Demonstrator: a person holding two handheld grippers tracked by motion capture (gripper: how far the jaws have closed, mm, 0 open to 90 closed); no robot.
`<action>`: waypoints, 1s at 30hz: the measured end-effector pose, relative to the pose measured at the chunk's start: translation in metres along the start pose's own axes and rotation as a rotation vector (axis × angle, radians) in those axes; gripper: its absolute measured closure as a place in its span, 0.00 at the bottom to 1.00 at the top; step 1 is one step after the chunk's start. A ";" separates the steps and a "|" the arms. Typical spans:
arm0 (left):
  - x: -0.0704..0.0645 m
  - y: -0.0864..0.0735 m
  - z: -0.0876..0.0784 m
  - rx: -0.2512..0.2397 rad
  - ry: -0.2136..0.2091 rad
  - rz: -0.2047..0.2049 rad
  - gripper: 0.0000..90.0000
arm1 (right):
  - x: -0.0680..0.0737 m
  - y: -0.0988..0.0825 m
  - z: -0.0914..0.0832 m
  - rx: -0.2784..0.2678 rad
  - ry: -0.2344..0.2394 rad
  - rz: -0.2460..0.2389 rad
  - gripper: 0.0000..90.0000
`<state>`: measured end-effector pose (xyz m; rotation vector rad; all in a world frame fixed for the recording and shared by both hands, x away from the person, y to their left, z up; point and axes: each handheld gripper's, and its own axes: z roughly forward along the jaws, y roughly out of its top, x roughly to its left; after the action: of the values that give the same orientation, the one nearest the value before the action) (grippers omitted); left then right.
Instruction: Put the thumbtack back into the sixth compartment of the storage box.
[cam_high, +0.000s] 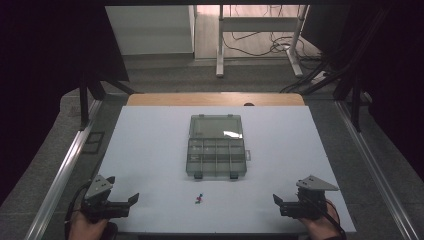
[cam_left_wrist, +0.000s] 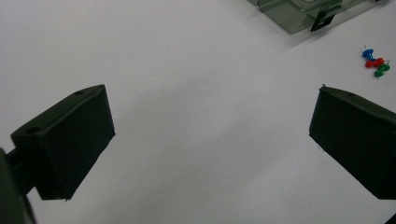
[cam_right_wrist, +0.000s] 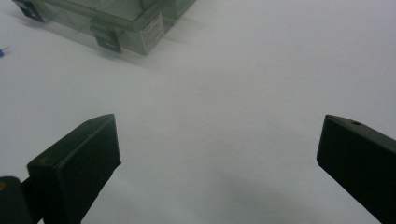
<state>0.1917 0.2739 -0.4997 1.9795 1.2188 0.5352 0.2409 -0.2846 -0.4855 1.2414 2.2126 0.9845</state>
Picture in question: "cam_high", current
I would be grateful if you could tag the dark curtain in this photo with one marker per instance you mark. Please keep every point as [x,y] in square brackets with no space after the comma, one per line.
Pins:
[40,66]
[396,83]

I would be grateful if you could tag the black metal stand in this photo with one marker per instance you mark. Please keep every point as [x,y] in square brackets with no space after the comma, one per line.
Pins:
[356,103]
[84,106]

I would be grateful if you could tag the white cabinet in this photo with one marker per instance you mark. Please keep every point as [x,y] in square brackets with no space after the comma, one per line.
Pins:
[150,30]

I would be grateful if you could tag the clear grey compartment box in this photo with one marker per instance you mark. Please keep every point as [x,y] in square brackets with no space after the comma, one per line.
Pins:
[216,146]

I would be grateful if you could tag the white board sheet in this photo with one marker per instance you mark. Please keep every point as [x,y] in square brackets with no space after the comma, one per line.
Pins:
[150,150]

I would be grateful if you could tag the person's right hand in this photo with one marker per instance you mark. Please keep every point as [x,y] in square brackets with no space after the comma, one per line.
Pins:
[321,226]

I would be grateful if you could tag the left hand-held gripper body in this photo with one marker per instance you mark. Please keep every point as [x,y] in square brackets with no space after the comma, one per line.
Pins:
[100,205]

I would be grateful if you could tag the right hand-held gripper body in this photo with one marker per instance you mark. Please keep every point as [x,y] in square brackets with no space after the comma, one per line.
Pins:
[308,206]

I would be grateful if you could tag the white desk frame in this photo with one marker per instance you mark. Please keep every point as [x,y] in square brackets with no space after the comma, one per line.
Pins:
[256,24]

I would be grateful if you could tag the aluminium rail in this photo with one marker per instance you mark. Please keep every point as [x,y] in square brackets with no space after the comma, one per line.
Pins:
[373,160]
[63,173]

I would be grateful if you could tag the person's left hand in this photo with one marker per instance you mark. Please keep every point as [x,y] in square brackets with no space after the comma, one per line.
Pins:
[85,230]

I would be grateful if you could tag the wooden table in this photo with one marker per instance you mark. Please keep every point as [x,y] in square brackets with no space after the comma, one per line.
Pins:
[213,99]

